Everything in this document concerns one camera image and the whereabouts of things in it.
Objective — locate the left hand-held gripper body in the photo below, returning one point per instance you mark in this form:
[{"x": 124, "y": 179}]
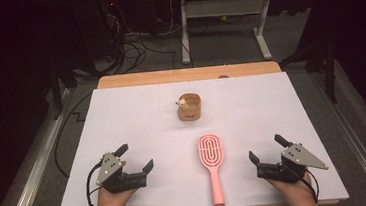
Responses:
[{"x": 109, "y": 166}]

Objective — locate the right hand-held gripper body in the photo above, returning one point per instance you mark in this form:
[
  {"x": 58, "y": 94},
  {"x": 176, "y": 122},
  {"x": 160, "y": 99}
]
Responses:
[{"x": 301, "y": 158}]

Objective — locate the pink hairbrush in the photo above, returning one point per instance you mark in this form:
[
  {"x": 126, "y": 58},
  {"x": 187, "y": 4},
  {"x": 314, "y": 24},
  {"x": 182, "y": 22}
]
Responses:
[{"x": 215, "y": 187}]

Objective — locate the person's right hand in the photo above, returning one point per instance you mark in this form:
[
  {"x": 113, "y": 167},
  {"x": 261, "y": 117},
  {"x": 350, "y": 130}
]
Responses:
[{"x": 295, "y": 191}]

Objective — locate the person's left hand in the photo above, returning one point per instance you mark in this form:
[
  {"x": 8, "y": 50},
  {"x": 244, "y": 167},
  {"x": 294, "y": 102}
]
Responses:
[{"x": 112, "y": 201}]

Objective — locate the white table board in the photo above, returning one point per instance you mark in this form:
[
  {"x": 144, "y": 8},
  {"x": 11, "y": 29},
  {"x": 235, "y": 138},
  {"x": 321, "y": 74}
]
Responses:
[{"x": 139, "y": 120}]

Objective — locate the round wooden container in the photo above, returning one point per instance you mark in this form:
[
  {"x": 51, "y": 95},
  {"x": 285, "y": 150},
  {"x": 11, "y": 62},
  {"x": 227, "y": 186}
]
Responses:
[{"x": 190, "y": 114}]

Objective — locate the small pale figurine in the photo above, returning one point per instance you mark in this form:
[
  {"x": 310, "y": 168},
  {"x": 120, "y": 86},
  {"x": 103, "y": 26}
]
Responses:
[{"x": 182, "y": 103}]

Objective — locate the dark metal stand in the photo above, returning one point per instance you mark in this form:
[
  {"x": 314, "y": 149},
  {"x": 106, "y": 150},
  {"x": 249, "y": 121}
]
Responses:
[
  {"x": 56, "y": 90},
  {"x": 330, "y": 70}
]

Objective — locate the aluminium floor rail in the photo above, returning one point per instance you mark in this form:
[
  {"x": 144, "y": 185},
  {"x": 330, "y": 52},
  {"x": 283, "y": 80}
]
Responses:
[
  {"x": 358, "y": 141},
  {"x": 36, "y": 169}
]

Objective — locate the white metal desk frame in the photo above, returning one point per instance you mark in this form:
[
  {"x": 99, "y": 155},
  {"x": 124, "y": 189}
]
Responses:
[{"x": 223, "y": 7}]

